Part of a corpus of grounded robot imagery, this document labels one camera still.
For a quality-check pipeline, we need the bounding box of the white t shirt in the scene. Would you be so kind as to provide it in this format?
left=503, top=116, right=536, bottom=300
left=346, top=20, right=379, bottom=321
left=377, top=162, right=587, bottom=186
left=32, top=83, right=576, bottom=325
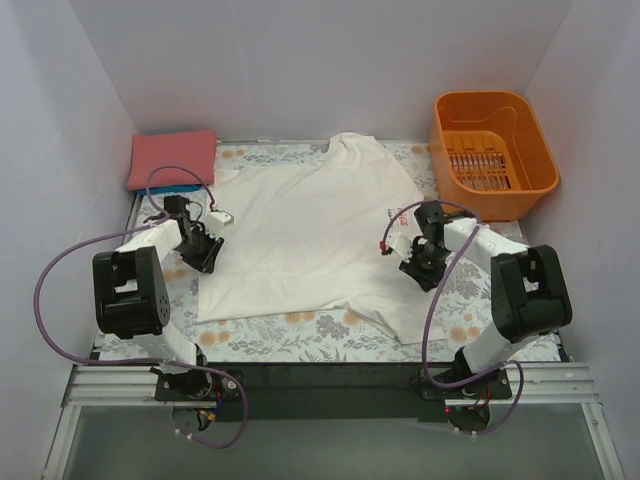
left=197, top=133, right=432, bottom=344

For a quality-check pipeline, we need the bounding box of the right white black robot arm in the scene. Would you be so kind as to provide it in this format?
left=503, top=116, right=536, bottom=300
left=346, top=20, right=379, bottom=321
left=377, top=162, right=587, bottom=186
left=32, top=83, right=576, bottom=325
left=380, top=200, right=573, bottom=389

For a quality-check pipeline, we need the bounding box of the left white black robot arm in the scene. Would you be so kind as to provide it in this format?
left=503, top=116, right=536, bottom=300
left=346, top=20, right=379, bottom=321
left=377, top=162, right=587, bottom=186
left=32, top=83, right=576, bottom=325
left=92, top=195, right=234, bottom=399

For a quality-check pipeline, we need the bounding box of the floral patterned table mat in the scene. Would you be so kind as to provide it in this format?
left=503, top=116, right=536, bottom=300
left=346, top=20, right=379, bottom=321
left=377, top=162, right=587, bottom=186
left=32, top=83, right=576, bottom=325
left=92, top=141, right=561, bottom=362

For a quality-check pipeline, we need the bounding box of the folded blue t shirt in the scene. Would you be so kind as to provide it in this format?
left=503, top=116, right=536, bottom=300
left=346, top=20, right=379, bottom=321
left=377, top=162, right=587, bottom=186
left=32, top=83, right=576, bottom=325
left=135, top=184, right=202, bottom=196

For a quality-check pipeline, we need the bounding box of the folded red t shirt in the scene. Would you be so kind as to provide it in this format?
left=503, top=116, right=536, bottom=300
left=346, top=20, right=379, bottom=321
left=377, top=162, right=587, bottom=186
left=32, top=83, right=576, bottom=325
left=126, top=130, right=217, bottom=191

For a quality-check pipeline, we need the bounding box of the orange plastic basket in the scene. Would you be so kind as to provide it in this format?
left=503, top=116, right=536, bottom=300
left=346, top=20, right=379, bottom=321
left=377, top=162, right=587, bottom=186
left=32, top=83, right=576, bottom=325
left=429, top=91, right=560, bottom=222

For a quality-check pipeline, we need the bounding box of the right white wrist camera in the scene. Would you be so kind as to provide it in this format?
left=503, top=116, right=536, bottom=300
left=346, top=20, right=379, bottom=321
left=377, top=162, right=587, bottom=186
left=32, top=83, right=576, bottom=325
left=380, top=232, right=413, bottom=262

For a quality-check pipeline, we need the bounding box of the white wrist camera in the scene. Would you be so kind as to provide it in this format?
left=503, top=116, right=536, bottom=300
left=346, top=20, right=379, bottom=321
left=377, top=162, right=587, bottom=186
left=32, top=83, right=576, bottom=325
left=202, top=210, right=234, bottom=237
left=380, top=232, right=413, bottom=262

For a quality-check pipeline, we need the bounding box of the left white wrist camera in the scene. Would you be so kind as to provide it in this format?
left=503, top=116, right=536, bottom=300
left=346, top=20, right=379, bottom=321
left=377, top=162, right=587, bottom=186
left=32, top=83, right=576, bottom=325
left=202, top=210, right=234, bottom=237

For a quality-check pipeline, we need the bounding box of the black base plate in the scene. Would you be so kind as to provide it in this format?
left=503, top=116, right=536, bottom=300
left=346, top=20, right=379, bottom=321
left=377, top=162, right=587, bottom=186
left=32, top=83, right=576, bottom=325
left=154, top=363, right=514, bottom=424

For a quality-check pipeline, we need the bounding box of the aluminium mounting rail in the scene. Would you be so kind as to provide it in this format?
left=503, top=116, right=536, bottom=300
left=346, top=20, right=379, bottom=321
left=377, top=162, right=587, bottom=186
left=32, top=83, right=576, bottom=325
left=64, top=362, right=598, bottom=406

